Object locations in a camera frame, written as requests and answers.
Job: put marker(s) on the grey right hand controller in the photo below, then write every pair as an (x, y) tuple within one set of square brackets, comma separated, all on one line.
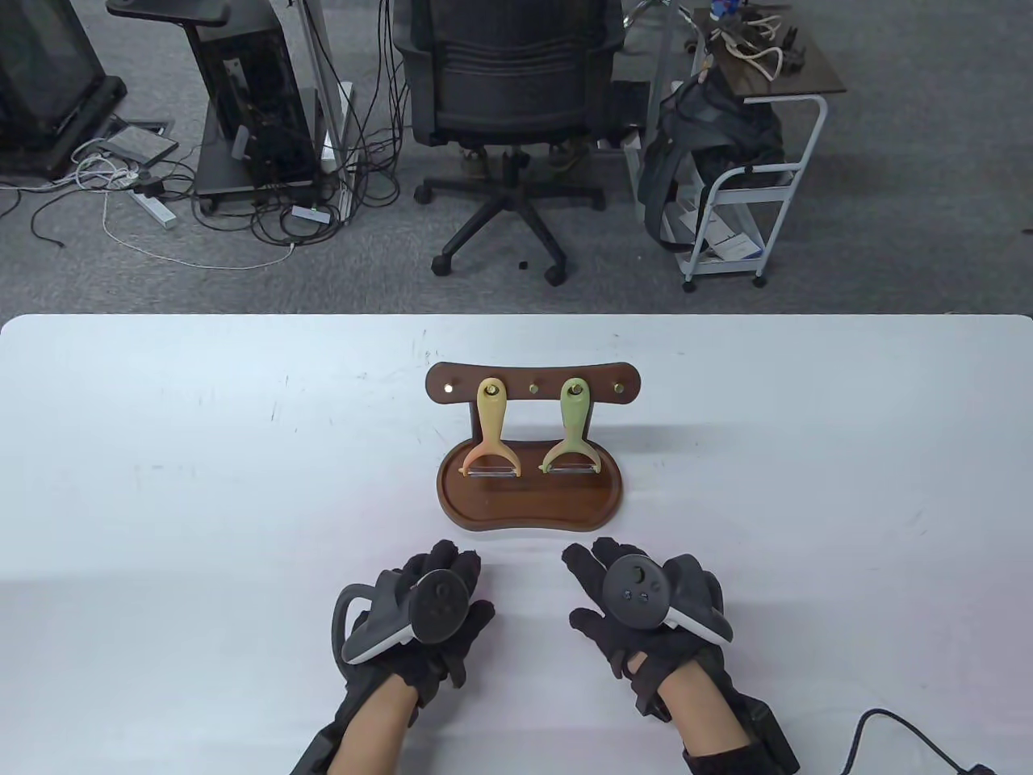
[(637, 589)]

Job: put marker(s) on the black cabinet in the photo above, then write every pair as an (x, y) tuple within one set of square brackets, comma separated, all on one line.
[(40, 73)]

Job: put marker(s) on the green vegetable scraper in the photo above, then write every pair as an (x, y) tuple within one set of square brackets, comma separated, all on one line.
[(575, 420)]

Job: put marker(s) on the grey power strip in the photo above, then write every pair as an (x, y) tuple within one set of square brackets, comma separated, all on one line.
[(157, 210)]

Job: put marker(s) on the white rolling cart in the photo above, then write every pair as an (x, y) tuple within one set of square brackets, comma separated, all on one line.
[(799, 77)]

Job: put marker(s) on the grey left hand controller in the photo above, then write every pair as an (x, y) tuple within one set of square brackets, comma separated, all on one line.
[(440, 605)]

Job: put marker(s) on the black computer tower stand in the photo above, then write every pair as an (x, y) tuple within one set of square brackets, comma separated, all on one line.
[(250, 97)]

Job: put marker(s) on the grey floor socket box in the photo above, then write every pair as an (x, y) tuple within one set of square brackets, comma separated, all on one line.
[(141, 144)]

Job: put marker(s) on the person's left hand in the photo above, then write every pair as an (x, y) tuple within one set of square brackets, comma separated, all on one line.
[(472, 569)]

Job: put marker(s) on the white papers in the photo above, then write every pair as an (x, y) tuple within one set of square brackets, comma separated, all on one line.
[(730, 242)]

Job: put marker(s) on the person's left forearm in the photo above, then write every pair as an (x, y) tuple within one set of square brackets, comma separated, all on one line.
[(371, 726)]

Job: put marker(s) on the black backpack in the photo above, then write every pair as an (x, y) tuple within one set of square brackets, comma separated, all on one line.
[(710, 121)]

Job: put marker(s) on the orange vegetable scraper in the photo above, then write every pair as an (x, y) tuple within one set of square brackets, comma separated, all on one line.
[(491, 420)]

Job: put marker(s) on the grey hand controller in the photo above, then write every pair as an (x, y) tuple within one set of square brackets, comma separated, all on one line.
[(637, 589), (440, 605)]

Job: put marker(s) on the person's right hand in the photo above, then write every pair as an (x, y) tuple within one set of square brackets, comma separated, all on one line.
[(595, 628)]

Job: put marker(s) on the black left wrist mount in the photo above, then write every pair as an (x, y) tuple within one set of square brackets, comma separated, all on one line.
[(319, 747)]

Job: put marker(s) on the black office chair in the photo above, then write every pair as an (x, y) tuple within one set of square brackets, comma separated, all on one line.
[(508, 73)]

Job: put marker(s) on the brown wooden key rack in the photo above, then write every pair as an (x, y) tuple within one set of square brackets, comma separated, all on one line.
[(524, 500)]

